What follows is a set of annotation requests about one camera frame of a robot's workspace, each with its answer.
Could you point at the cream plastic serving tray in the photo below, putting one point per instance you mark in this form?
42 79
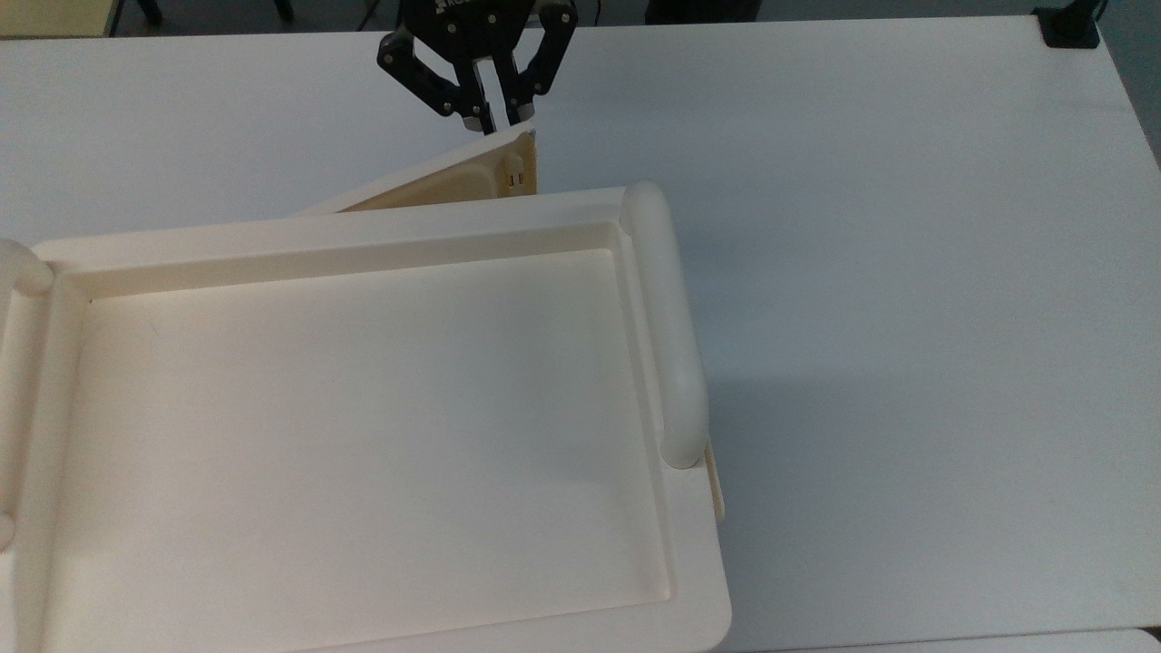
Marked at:
363 435

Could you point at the cream tray underneath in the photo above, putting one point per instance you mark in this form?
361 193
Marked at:
435 181

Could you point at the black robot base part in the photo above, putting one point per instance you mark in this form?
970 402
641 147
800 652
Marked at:
703 9

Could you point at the yellow wooden desk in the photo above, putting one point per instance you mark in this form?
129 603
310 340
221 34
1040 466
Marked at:
54 16

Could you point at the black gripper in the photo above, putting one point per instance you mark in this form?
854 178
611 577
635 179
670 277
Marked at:
481 36

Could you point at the black chair leg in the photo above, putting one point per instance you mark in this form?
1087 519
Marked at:
150 11
283 9

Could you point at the black table clamp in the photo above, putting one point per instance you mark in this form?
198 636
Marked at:
1070 25

